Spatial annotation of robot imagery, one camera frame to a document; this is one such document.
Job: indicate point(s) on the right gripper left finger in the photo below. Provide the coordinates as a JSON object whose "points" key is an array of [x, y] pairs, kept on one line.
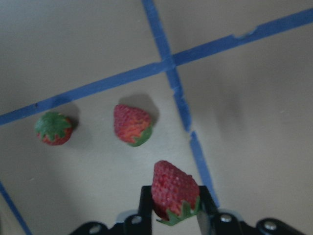
{"points": [[140, 223]]}

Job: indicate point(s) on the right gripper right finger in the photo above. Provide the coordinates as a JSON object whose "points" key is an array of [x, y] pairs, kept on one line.
{"points": [[213, 221]]}

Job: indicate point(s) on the red strawberry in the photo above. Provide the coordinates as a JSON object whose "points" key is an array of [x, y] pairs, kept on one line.
{"points": [[175, 194], [53, 128], [132, 125]]}

